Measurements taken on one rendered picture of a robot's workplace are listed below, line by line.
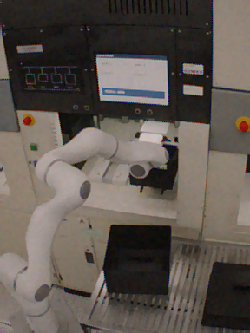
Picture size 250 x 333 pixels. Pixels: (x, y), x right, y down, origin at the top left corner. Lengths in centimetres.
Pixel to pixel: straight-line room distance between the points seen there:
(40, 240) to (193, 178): 72
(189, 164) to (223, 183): 20
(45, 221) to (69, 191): 14
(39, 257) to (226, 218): 94
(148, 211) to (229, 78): 81
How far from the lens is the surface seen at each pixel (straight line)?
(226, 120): 156
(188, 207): 178
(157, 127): 185
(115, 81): 157
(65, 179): 125
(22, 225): 236
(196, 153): 160
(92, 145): 131
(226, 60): 147
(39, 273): 132
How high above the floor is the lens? 218
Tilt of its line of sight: 36 degrees down
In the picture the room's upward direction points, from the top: 4 degrees counter-clockwise
